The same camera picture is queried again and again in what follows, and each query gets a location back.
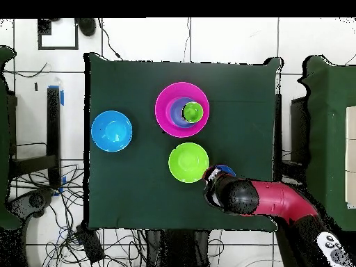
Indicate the black power brick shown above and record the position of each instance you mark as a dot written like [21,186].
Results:
[90,244]

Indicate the black pedestal foot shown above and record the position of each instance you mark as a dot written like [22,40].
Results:
[30,201]

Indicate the dark green tablecloth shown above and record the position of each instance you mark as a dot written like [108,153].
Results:
[125,194]

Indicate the lime green bowl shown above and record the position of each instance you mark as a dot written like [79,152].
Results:
[188,162]

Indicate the dark blue bowl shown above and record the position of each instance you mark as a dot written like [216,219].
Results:
[226,169]

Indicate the large light blue bowl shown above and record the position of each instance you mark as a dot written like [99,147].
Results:
[111,130]

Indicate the green cup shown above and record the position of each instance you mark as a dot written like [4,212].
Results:
[192,112]

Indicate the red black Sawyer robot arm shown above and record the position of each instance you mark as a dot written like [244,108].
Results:
[278,197]

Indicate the green cloth covered side table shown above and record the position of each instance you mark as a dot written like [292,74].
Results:
[4,139]
[328,125]

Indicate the large pink bowl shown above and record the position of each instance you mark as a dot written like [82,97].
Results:
[162,111]

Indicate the black stand with blue tape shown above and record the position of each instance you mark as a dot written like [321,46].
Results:
[53,125]

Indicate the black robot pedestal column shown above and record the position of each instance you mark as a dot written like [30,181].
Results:
[178,247]

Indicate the small light blue bowl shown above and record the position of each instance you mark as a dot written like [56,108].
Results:
[175,111]

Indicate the person's foot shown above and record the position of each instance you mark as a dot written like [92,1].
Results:
[87,26]

